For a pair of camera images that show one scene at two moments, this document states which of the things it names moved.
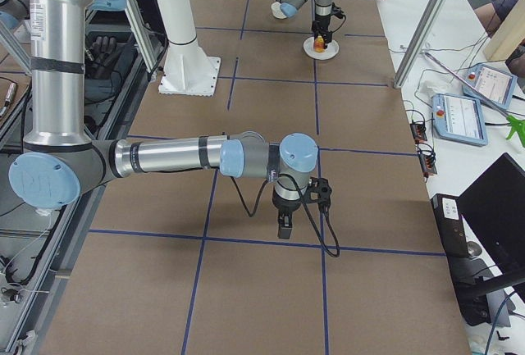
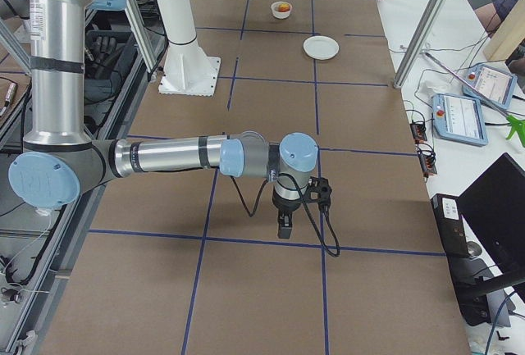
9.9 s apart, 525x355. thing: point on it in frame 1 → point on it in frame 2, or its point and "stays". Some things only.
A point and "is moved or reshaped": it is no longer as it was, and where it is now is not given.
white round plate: [330, 51] stays
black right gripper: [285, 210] stays
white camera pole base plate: [189, 71] stays
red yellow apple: [319, 44] is moved or reshaped
